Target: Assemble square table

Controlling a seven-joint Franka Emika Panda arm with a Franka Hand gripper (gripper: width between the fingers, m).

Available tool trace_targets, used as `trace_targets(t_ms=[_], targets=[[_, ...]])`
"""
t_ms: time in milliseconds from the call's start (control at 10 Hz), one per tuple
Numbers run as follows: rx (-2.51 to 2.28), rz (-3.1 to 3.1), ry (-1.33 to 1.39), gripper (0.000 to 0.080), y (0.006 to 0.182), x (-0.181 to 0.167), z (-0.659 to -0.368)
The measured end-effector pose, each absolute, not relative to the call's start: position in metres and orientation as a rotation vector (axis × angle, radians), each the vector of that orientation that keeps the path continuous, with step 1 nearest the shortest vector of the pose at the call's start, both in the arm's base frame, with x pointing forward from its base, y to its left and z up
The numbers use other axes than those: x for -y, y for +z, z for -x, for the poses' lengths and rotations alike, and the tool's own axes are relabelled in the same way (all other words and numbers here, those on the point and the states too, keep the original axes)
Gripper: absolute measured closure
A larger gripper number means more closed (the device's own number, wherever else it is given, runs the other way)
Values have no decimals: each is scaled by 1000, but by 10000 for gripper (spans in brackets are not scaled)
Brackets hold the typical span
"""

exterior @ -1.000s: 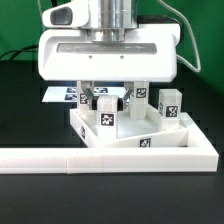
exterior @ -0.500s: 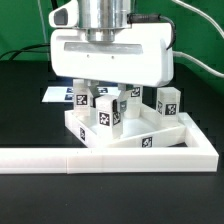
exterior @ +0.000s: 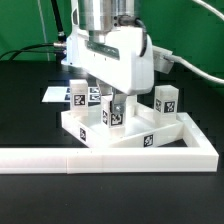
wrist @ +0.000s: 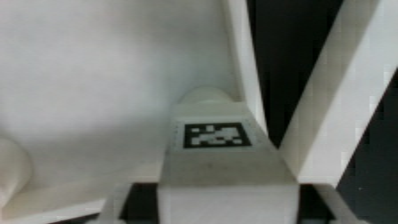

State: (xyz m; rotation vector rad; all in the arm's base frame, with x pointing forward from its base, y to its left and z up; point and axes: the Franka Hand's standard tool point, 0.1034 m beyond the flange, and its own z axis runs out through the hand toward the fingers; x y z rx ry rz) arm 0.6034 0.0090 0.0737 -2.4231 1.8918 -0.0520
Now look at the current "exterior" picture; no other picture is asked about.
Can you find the white L-shaped obstacle fence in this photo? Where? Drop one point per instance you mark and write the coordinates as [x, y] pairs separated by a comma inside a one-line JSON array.
[[197, 155]]

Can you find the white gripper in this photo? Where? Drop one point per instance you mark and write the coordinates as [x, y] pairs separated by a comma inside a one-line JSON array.
[[115, 63]]

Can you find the white marker base sheet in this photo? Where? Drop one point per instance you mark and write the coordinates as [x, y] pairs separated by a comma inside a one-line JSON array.
[[62, 94]]

